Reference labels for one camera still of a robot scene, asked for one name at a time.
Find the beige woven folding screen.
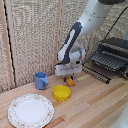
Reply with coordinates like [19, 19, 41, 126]
[0, 0, 128, 94]

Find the blue mug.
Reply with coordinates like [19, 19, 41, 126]
[34, 71, 50, 91]

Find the black cable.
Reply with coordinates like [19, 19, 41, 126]
[99, 13, 128, 46]

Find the white floral rim plate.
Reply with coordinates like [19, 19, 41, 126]
[7, 93, 55, 128]

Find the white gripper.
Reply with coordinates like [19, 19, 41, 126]
[54, 61, 83, 83]

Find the yellow bowl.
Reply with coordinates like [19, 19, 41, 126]
[52, 84, 72, 102]

